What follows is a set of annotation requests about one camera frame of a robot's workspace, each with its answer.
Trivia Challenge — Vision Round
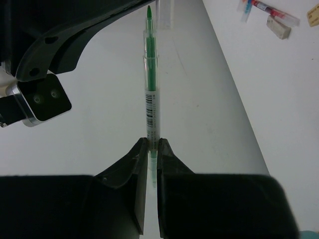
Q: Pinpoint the white eraser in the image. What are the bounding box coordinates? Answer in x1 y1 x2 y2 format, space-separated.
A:
266 15 292 40

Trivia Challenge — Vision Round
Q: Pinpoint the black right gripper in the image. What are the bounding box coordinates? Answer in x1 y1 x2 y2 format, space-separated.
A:
0 0 148 127

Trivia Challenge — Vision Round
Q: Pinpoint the teal round divided container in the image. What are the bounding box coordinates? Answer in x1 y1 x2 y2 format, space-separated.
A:
299 231 319 239

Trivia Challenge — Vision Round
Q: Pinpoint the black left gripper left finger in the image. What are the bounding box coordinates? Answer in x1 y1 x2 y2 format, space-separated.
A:
0 138 148 239

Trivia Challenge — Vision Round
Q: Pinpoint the blue pen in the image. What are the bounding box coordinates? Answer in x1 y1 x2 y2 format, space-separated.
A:
241 0 253 22

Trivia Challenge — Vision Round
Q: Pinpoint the clear pen cap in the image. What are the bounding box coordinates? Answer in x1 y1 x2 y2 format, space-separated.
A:
156 0 174 30

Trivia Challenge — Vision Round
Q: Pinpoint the tan eraser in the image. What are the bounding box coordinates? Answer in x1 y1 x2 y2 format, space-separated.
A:
307 4 319 27

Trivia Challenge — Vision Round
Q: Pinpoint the green pen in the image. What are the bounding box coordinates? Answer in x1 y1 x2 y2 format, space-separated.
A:
144 6 160 189

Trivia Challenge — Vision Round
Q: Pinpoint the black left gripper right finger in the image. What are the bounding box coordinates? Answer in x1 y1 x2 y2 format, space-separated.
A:
157 138 299 239

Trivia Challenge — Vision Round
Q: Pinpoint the red pen with clear cap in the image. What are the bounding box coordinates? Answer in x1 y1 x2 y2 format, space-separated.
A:
252 0 300 27

